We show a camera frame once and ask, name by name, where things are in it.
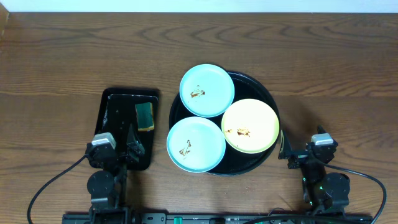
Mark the round black tray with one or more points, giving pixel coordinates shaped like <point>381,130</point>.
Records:
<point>233,161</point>

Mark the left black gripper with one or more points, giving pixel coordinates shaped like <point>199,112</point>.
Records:
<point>119,156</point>

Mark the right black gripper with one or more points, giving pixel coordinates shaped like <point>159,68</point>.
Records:
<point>298,157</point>

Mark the light blue plate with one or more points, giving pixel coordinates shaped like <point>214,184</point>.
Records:
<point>196,144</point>
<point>206,90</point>

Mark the near light blue plate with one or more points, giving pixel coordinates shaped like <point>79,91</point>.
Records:
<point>196,144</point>

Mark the yellow plate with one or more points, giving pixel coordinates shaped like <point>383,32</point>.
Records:
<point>250,126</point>

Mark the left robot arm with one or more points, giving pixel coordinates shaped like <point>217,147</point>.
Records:
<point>108,186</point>

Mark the far light blue plate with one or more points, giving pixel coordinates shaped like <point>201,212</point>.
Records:
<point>206,90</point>

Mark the rectangular black tray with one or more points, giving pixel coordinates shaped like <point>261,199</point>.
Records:
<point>117,111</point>

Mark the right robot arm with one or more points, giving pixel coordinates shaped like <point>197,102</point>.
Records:
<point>327,193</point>

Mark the black aluminium rail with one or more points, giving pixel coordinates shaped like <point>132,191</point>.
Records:
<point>162,218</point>

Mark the green and yellow sponge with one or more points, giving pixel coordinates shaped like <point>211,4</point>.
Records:
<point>144,116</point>

